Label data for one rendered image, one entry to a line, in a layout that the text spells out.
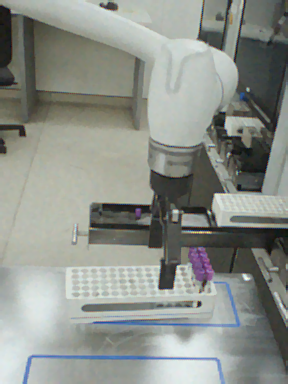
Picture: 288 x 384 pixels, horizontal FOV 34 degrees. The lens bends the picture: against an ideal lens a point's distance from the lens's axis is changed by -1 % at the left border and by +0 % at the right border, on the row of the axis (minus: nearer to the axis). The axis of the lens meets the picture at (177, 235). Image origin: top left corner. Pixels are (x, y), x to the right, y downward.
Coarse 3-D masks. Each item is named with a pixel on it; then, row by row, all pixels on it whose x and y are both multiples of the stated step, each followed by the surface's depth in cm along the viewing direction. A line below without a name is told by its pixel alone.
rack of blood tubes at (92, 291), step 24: (72, 288) 92; (96, 288) 93; (120, 288) 94; (144, 288) 95; (192, 288) 95; (72, 312) 90; (96, 312) 92; (120, 312) 93; (144, 312) 94; (168, 312) 95; (192, 312) 96
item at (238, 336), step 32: (0, 288) 98; (32, 288) 99; (64, 288) 100; (224, 288) 107; (256, 288) 108; (0, 320) 90; (32, 320) 91; (64, 320) 92; (128, 320) 94; (160, 320) 95; (192, 320) 97; (224, 320) 98; (256, 320) 99; (0, 352) 84; (32, 352) 84; (64, 352) 85; (96, 352) 86; (128, 352) 87; (160, 352) 88; (192, 352) 89; (224, 352) 90; (256, 352) 91
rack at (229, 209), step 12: (216, 204) 133; (228, 204) 131; (240, 204) 132; (252, 204) 133; (264, 204) 134; (276, 204) 135; (216, 216) 133; (228, 216) 129; (240, 216) 138; (252, 216) 139; (264, 216) 131; (276, 216) 131
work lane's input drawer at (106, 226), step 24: (96, 216) 127; (120, 216) 131; (144, 216) 133; (192, 216) 136; (72, 240) 128; (96, 240) 126; (120, 240) 127; (144, 240) 128; (192, 240) 130; (216, 240) 131; (240, 240) 132; (264, 240) 133
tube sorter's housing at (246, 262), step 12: (240, 252) 162; (252, 252) 150; (264, 252) 139; (240, 264) 161; (252, 264) 149; (264, 276) 138; (276, 276) 129; (264, 288) 138; (276, 288) 129; (264, 300) 138; (276, 312) 128; (276, 324) 128; (276, 336) 128
